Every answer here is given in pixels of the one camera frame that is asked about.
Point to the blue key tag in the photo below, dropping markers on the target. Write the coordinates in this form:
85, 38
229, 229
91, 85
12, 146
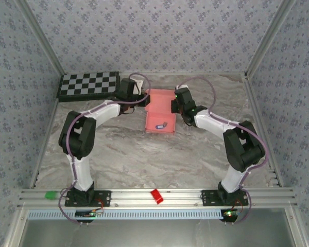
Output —
158, 126

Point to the aluminium back rail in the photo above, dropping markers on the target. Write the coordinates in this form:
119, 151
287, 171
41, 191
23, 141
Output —
208, 73

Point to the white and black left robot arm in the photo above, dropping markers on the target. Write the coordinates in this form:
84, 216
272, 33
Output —
82, 172

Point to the red block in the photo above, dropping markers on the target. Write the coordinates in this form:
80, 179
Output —
156, 196

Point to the pink paper box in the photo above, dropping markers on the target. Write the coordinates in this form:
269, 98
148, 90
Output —
159, 113

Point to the aluminium side rail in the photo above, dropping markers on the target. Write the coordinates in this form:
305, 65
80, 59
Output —
261, 128

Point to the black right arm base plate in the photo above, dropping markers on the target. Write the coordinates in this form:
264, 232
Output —
208, 198

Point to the black and white checkerboard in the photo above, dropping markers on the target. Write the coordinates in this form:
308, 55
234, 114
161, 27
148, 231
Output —
88, 85

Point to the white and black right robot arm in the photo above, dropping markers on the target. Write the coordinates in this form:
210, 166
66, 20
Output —
231, 180

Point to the aluminium frame post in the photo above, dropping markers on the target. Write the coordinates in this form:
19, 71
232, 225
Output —
41, 38
269, 38

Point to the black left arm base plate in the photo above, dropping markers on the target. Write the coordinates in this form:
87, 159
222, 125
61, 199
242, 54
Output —
103, 198

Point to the aluminium mounting rail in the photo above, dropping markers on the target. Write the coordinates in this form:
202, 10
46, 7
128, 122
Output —
134, 198

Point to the grey metal panel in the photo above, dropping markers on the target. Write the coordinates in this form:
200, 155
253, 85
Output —
154, 234

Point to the green block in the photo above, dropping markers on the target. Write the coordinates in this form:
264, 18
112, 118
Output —
50, 195

